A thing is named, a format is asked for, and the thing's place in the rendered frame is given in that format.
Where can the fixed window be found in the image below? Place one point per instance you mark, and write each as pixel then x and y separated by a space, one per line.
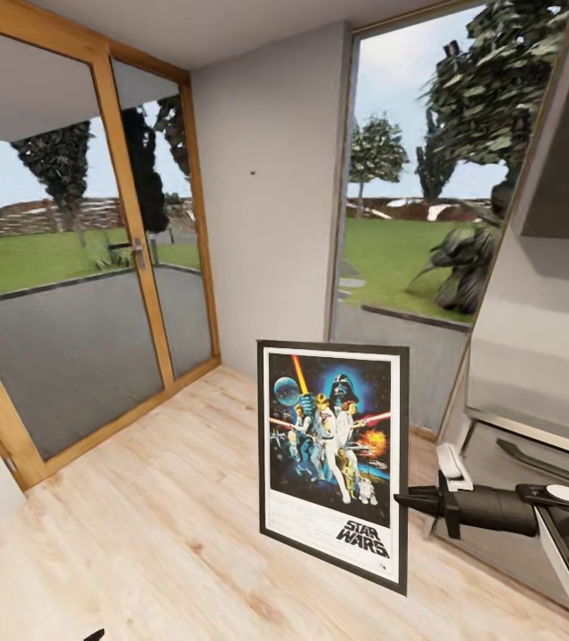
pixel 442 108

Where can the dishwasher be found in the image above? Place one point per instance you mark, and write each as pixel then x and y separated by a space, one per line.
pixel 500 458

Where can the poster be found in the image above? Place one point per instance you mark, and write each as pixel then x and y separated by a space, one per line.
pixel 333 450

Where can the door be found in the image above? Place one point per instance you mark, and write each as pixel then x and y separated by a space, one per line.
pixel 107 305

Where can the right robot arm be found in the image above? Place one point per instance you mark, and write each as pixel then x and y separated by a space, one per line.
pixel 530 509

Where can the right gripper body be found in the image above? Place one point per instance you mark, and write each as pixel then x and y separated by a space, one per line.
pixel 477 508

